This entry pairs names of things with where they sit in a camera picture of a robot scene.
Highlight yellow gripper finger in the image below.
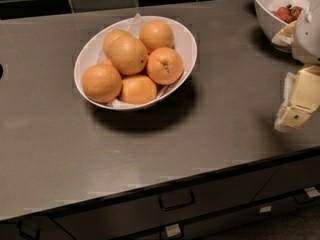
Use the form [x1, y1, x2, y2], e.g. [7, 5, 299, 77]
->
[271, 21, 296, 48]
[274, 64, 320, 132]

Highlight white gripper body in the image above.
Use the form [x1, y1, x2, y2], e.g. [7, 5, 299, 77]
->
[292, 0, 320, 65]

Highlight large orange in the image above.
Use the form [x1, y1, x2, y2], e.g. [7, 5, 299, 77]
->
[108, 35, 148, 75]

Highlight strawberries in bowl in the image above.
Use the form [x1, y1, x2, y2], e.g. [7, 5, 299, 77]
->
[274, 5, 303, 24]

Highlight white bowl with strawberries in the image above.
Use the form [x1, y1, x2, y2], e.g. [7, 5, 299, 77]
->
[254, 0, 311, 41]

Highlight white oval bowl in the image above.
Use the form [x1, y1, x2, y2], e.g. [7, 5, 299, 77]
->
[74, 14, 197, 111]

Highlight orange back right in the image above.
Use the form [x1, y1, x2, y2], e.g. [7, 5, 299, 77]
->
[139, 20, 174, 53]

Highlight orange front centre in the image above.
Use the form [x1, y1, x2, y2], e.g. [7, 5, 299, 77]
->
[120, 75, 157, 105]

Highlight orange back left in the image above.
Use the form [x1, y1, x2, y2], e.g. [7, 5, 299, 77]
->
[103, 29, 130, 57]

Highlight orange front left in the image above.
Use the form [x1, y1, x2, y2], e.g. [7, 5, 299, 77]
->
[82, 63, 122, 103]

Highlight right drawer handle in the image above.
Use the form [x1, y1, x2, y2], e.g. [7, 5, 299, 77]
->
[294, 187, 320, 204]

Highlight upper drawer handle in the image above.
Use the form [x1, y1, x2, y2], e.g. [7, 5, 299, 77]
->
[158, 190, 195, 211]

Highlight left drawer handle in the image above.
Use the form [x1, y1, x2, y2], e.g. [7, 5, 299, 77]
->
[17, 220, 41, 240]

